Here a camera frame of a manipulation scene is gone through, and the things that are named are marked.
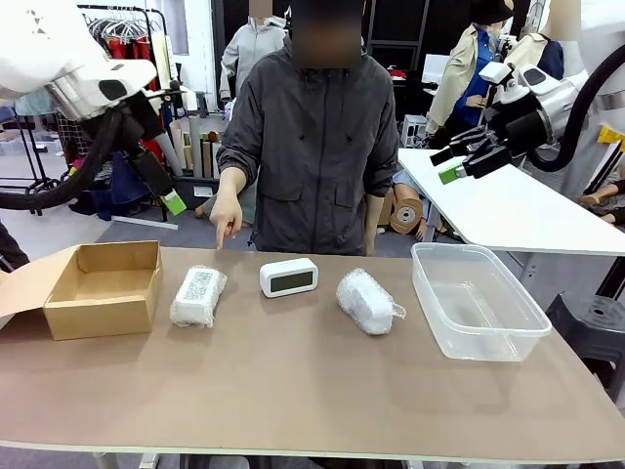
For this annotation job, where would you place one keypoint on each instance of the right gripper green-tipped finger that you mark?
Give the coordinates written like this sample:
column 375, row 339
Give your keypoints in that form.
column 451, row 174
column 459, row 146

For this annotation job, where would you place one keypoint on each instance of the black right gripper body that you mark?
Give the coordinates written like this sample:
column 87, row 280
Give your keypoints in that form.
column 522, row 132

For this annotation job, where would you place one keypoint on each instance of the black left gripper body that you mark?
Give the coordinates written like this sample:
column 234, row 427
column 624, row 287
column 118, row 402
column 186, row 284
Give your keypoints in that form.
column 144, row 122

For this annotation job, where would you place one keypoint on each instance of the clock with printed label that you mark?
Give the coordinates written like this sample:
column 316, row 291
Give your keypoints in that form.
column 197, row 295

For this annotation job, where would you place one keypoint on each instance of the white unwrapped digital clock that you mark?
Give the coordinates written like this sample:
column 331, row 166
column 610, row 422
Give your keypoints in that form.
column 288, row 278

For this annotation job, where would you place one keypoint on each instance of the bubble-wrapped white clock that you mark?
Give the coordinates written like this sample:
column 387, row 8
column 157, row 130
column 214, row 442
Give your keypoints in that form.
column 366, row 303

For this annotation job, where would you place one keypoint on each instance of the person's left forearm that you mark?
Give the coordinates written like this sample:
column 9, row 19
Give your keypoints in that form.
column 374, row 225

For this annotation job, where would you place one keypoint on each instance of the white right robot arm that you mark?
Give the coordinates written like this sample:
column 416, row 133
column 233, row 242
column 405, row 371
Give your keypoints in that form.
column 552, row 93

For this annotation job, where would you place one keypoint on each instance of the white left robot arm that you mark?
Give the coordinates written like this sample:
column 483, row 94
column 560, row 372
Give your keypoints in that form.
column 44, row 44

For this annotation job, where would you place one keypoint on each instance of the person's right forearm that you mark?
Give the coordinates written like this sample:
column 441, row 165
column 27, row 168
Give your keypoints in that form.
column 232, row 182

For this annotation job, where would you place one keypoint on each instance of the person's right hand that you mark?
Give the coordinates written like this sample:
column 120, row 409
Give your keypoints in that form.
column 227, row 215

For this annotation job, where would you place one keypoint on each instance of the black bin with label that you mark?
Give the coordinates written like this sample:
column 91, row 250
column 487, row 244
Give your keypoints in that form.
column 197, row 188

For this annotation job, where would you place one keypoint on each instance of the white bar on floor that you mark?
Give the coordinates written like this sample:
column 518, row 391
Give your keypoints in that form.
column 146, row 223

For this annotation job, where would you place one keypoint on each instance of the grey paper roll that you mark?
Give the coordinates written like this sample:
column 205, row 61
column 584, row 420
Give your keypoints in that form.
column 168, row 151

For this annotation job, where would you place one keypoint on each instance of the white computer case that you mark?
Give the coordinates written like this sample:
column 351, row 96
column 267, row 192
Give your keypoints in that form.
column 415, row 131

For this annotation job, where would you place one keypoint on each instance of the brown cardboard tube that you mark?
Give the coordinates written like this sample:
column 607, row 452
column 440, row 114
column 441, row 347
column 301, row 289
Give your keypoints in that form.
column 207, row 158

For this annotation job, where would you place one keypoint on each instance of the tall pale paper roll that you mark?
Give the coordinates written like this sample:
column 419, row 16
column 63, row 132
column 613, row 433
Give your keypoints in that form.
column 195, row 146

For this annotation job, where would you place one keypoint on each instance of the small grey step stool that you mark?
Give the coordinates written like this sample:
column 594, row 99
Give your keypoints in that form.
column 200, row 100

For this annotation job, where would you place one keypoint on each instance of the brown cardboard spool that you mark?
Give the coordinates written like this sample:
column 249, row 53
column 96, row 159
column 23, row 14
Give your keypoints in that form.
column 406, row 215

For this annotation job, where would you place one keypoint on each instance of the beige coat blue shirt mannequin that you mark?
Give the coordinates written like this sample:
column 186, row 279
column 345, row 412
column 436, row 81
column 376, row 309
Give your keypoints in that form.
column 464, row 83

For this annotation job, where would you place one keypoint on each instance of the cream hanging cloth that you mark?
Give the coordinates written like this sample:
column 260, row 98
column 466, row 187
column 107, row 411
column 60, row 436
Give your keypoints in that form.
column 163, row 58

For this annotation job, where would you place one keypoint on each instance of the small brown carton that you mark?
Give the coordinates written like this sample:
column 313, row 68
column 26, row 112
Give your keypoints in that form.
column 388, row 210

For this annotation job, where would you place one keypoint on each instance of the white side table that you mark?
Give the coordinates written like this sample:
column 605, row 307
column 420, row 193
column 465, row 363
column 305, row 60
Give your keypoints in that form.
column 512, row 215

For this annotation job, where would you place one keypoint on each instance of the cream vest navy mannequin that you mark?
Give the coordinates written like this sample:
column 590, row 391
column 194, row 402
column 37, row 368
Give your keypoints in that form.
column 547, row 54

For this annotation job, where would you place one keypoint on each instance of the black clothes rack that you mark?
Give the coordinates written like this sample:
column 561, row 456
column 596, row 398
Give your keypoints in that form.
column 122, row 10

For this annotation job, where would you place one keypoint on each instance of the grey hoodie mannequin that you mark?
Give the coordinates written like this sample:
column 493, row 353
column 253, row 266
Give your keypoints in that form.
column 246, row 54

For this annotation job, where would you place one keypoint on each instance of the black hat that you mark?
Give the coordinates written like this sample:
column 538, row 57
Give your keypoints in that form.
column 490, row 11

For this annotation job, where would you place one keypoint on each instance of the open brown cardboard box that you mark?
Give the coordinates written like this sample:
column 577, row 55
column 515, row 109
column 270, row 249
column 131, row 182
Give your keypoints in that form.
column 97, row 317

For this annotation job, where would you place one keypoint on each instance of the person in grey jacket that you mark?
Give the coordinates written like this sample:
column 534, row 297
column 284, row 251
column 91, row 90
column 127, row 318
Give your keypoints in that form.
column 312, row 171

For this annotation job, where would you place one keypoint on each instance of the clear plastic container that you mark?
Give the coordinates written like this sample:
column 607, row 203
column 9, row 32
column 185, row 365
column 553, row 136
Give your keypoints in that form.
column 483, row 332

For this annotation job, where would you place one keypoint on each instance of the dark sleeved bystander arm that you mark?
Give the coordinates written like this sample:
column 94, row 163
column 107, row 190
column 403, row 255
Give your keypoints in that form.
column 11, row 246

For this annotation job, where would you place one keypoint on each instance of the black plastic stool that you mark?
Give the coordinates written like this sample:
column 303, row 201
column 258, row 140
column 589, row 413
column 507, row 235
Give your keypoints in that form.
column 591, row 327

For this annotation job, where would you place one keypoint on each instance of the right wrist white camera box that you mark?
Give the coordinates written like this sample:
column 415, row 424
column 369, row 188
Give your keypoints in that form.
column 495, row 73

